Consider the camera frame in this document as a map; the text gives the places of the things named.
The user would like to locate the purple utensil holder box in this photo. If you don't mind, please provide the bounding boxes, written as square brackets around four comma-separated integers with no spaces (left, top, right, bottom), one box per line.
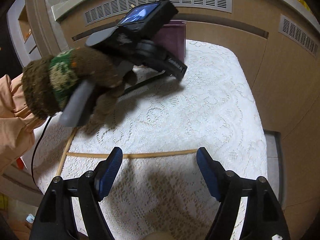
[152,20,187,62]

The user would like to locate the white lace tablecloth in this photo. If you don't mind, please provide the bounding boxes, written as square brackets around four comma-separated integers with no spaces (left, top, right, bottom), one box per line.
[21,39,268,240]

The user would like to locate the peach sleeved forearm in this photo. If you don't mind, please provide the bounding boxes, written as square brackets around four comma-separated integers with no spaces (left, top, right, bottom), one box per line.
[0,74,44,173]

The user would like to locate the left hand in knit glove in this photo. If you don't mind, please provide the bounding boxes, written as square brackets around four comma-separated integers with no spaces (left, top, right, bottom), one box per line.
[21,47,137,129]

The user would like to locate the small grey vent grille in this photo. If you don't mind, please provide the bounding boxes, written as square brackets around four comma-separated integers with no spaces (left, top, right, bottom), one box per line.
[278,15,318,56]

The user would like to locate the right hand in knit glove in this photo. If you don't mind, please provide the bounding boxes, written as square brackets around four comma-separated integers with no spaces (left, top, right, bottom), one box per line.
[143,231,175,240]

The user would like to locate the black handled steel spoon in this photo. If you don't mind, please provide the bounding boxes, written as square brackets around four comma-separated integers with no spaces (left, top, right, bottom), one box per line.
[123,72,167,95]

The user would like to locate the black cable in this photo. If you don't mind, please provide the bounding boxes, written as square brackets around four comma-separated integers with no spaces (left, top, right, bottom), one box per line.
[30,115,53,190]

